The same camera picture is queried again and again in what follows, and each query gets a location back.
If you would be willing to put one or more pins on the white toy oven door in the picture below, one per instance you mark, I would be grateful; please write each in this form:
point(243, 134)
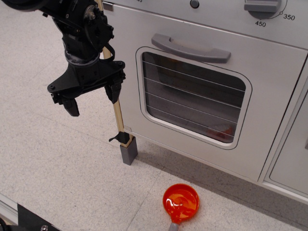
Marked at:
point(204, 96)

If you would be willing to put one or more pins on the white cabinet drawer door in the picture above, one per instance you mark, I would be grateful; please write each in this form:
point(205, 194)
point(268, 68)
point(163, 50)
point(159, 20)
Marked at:
point(289, 167)

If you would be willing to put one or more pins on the white toy kitchen cabinet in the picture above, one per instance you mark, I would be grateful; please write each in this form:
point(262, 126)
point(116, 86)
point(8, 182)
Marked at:
point(240, 19)

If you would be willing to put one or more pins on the black tape strip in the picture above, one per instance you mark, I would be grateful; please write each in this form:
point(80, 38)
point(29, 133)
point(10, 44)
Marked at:
point(121, 137)

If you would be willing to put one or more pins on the grey temperature knob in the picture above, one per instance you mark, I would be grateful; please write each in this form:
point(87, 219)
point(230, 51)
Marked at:
point(262, 9)

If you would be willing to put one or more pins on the aluminium frame rail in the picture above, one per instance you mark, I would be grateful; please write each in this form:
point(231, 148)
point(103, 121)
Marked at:
point(8, 210)

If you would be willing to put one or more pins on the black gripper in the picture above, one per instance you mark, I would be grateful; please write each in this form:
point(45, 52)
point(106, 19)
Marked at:
point(78, 80)

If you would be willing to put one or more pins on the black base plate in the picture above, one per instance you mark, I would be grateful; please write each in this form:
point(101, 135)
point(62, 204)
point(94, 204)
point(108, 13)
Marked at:
point(33, 222)

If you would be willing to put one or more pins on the toy salmon sushi piece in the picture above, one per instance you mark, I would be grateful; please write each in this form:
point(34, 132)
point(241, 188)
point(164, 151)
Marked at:
point(221, 132)

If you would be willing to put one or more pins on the orange toy frying pan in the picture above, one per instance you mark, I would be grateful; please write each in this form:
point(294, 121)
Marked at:
point(181, 202)

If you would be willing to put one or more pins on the grey oven door handle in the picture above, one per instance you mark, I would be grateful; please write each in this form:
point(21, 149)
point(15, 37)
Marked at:
point(213, 56)

